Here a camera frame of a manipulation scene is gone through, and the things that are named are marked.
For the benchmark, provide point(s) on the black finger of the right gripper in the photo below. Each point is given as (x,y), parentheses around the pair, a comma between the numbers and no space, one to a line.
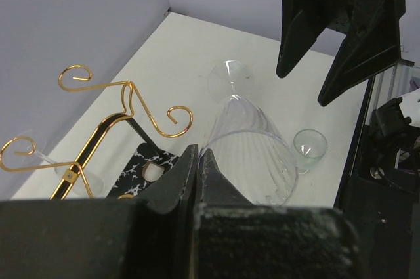
(371,45)
(302,23)

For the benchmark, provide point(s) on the short clear glass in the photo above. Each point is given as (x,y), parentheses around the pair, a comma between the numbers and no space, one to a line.
(309,147)

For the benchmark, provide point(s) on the aluminium table frame rail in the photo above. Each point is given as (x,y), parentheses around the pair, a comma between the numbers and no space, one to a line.
(400,81)

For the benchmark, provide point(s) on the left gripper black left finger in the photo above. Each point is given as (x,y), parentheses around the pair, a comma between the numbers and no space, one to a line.
(147,236)

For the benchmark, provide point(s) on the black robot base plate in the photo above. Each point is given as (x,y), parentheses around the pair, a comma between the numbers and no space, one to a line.
(380,182)

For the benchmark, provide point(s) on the gold wine glass rack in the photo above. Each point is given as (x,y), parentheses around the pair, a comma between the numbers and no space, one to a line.
(75,170)

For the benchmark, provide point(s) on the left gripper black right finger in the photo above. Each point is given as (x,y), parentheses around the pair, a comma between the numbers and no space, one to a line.
(234,238)

